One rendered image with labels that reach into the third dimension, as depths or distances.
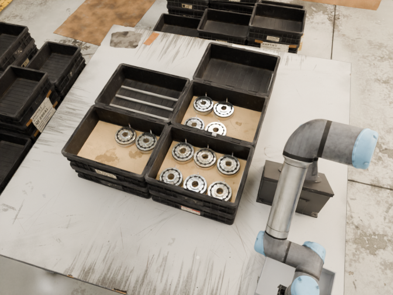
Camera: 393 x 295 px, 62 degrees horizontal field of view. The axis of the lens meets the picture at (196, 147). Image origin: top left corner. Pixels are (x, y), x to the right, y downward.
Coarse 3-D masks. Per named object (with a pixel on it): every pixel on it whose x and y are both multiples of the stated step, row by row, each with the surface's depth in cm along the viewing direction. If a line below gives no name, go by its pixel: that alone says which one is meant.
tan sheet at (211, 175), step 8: (168, 152) 153; (184, 152) 152; (168, 160) 150; (192, 160) 150; (216, 160) 150; (240, 160) 149; (160, 168) 148; (184, 168) 148; (192, 168) 148; (240, 168) 147; (184, 176) 145; (208, 176) 145; (216, 176) 145; (240, 176) 145; (208, 184) 143; (232, 184) 143; (232, 192) 141; (232, 200) 138
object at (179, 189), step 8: (168, 128) 148; (176, 128) 148; (184, 128) 148; (208, 136) 145; (216, 136) 145; (160, 144) 143; (240, 144) 142; (152, 160) 139; (248, 160) 139; (248, 168) 136; (144, 176) 135; (160, 184) 133; (168, 184) 132; (240, 184) 131; (184, 192) 131; (192, 192) 130; (240, 192) 130; (208, 200) 130; (216, 200) 128; (224, 200) 128
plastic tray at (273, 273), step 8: (264, 264) 132; (272, 264) 136; (280, 264) 136; (264, 272) 134; (272, 272) 134; (280, 272) 134; (288, 272) 134; (328, 272) 132; (336, 272) 129; (264, 280) 132; (272, 280) 132; (280, 280) 132; (288, 280) 132; (320, 280) 132; (328, 280) 132; (256, 288) 128; (264, 288) 131; (272, 288) 131; (320, 288) 130; (328, 288) 130
